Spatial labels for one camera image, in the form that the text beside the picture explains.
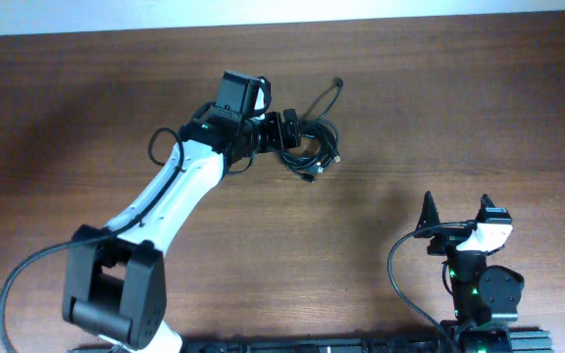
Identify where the black usb cable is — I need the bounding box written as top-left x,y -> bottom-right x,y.
277,76 -> 345,184

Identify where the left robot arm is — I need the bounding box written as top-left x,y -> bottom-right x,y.
62,71 -> 283,352

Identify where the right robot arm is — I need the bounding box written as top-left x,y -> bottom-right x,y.
416,192 -> 524,352

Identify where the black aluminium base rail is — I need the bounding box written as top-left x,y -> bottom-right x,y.
69,328 -> 553,353

